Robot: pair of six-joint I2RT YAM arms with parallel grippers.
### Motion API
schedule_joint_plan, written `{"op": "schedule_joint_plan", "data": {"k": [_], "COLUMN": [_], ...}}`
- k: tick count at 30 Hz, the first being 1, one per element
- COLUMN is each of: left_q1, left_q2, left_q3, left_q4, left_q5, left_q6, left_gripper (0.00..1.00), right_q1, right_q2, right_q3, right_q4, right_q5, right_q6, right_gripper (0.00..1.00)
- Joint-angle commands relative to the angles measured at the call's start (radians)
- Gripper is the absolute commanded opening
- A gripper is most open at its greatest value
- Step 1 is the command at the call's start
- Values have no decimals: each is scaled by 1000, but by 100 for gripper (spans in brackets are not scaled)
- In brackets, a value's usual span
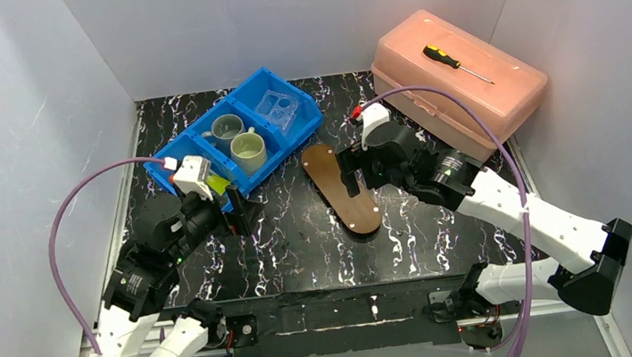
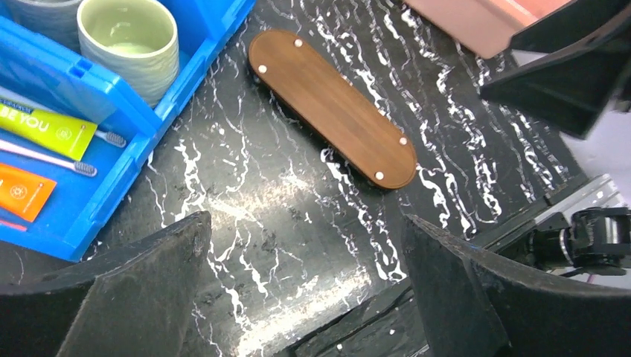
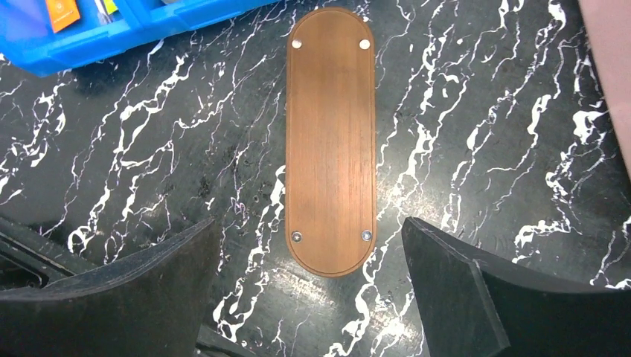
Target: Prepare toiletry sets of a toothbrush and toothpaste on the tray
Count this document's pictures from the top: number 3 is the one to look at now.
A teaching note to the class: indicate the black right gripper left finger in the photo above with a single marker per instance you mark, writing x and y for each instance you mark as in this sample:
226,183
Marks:
150,303

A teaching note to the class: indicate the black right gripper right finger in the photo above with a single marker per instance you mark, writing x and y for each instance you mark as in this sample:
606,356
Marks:
474,303

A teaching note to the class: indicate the blue three-compartment bin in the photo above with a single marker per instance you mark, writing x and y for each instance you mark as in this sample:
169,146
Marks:
29,42

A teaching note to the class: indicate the oval wooden tray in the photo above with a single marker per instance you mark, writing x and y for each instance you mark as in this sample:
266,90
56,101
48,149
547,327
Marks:
330,180

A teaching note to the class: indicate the yellow-green toothpaste tube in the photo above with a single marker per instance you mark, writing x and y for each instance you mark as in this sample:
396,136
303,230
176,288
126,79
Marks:
109,6

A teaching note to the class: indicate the orange toothpaste tube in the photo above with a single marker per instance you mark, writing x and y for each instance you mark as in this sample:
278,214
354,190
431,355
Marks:
62,13

